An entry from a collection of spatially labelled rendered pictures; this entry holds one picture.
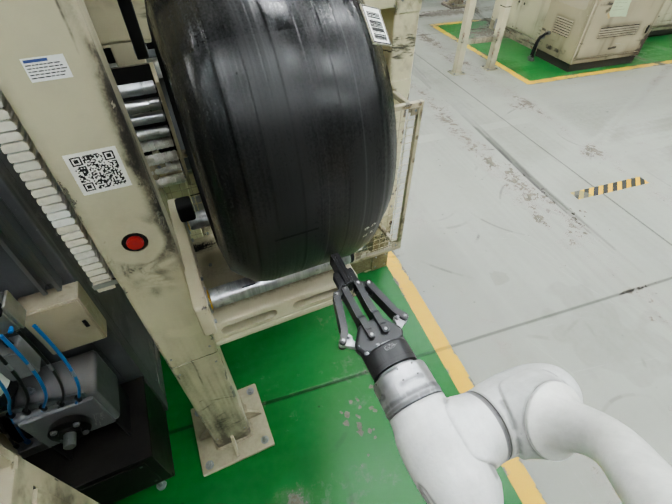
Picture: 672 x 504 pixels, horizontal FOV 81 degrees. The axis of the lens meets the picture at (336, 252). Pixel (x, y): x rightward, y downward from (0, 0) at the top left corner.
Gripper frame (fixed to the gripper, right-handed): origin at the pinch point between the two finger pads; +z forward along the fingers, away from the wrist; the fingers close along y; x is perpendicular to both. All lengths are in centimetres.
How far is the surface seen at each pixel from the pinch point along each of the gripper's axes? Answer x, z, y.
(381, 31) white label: -33.8, 15.8, -11.4
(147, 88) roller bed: -6, 64, 23
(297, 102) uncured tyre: -29.7, 8.6, 4.5
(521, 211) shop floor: 114, 70, -166
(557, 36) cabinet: 111, 257, -377
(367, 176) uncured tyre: -18.9, 3.0, -4.4
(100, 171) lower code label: -14.7, 23.7, 33.0
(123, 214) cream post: -5.7, 22.6, 32.8
